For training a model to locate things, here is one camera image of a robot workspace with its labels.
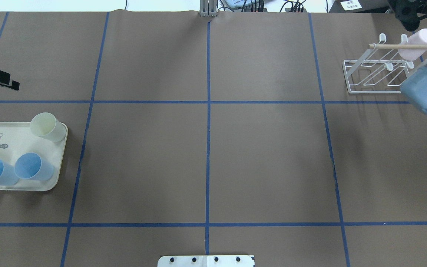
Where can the aluminium frame post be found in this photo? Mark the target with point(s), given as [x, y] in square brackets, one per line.
[208, 8]

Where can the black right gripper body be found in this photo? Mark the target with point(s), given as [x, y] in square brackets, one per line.
[410, 22]

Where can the pink plastic cup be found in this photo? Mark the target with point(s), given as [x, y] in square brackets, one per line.
[418, 38]

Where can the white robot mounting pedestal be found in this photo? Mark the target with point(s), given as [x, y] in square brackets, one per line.
[207, 261]

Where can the cream plastic cup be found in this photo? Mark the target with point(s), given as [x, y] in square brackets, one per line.
[47, 126]

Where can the white plastic tray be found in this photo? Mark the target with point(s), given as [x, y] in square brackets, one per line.
[15, 140]

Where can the white wire cup rack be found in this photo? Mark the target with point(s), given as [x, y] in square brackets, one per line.
[380, 69]

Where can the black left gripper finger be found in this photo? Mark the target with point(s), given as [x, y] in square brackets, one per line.
[14, 85]

